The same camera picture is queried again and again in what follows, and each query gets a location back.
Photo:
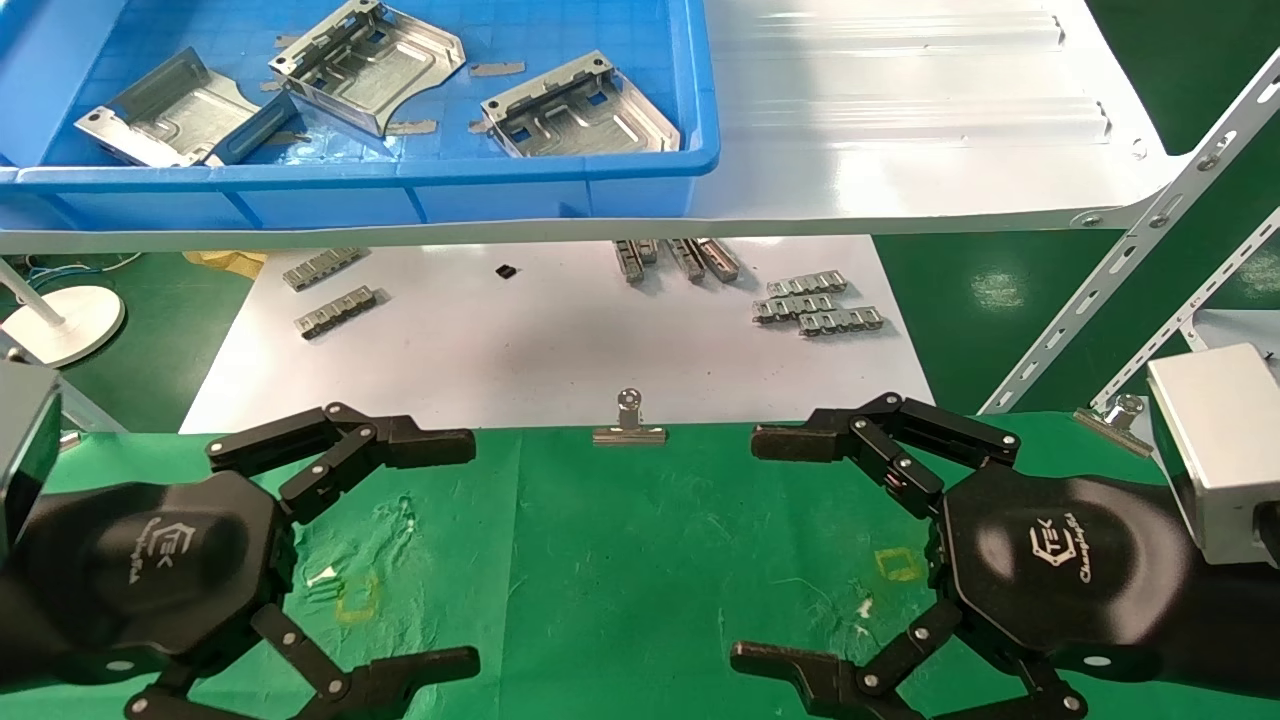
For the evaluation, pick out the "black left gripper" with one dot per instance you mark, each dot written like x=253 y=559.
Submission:
x=150 y=560

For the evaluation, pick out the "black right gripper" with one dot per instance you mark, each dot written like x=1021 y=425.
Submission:
x=1060 y=570

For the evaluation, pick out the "grey sheet metal part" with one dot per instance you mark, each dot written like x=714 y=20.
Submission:
x=370 y=75
x=590 y=115
x=170 y=115

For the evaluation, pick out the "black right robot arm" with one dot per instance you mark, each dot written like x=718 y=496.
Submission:
x=1240 y=620

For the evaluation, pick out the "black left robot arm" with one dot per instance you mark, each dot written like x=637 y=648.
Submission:
x=18 y=620

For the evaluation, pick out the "green cloth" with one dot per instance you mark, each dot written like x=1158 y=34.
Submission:
x=620 y=580

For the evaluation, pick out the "silver binder clip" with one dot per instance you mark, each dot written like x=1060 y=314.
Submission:
x=628 y=432
x=1115 y=420

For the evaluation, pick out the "small grey metal connector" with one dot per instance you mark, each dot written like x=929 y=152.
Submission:
x=322 y=268
x=842 y=321
x=718 y=260
x=629 y=262
x=790 y=308
x=687 y=260
x=808 y=283
x=338 y=312
x=648 y=250

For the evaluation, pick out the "white floor sheet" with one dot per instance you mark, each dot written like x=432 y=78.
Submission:
x=560 y=350

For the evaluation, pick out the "grey aluminium bar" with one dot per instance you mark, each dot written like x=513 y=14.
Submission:
x=95 y=410

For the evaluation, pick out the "yellow plastic bag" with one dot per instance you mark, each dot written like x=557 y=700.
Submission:
x=225 y=262

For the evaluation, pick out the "blue plastic bin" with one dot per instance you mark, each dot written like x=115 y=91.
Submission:
x=500 y=190

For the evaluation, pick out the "white perforated angle bar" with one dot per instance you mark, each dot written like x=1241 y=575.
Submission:
x=1190 y=310
x=1100 y=285

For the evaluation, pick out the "white round stand base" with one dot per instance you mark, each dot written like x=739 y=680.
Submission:
x=65 y=325

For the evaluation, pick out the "white metal shelf panel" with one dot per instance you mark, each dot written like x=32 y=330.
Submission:
x=900 y=150

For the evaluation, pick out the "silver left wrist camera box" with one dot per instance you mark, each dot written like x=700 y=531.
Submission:
x=25 y=450

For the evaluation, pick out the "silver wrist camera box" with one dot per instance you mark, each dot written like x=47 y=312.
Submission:
x=25 y=450
x=1215 y=450

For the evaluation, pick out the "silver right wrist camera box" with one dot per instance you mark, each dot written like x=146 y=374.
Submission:
x=1215 y=450

